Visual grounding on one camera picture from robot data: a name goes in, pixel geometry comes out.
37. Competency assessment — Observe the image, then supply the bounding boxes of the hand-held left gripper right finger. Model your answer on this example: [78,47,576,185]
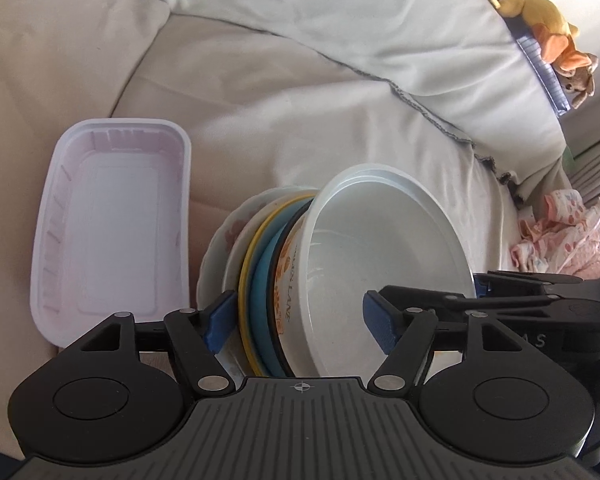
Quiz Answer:
[362,290,528,393]

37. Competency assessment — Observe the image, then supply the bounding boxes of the white floral plate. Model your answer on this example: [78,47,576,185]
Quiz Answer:
[196,186,321,377]

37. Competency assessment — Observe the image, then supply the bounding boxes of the white bowl yellow rim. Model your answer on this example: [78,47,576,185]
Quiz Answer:
[223,191,317,377]

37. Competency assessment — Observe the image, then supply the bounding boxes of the yellow stuffed toy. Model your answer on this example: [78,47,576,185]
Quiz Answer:
[487,0,581,63]

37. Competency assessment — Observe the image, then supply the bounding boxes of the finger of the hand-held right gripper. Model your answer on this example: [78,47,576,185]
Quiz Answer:
[472,270,600,297]
[380,285,568,318]

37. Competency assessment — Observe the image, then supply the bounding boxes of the beige blanket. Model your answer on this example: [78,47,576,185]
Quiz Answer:
[0,0,526,461]

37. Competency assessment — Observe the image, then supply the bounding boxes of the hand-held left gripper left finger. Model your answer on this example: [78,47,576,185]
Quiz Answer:
[65,290,238,395]

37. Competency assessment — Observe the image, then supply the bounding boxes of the blue bowl white inside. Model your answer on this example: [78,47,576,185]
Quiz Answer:
[249,194,317,378]

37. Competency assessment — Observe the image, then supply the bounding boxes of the grey curtain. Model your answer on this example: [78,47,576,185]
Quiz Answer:
[569,142,600,207]

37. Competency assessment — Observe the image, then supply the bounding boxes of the pink patterned cloth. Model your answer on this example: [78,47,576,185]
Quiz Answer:
[510,189,600,275]

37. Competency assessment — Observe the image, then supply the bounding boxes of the white plastic bowl orange label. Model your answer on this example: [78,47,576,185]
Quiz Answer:
[275,162,477,378]

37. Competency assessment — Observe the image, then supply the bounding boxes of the white plastic tray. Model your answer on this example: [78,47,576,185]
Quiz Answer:
[30,117,193,347]

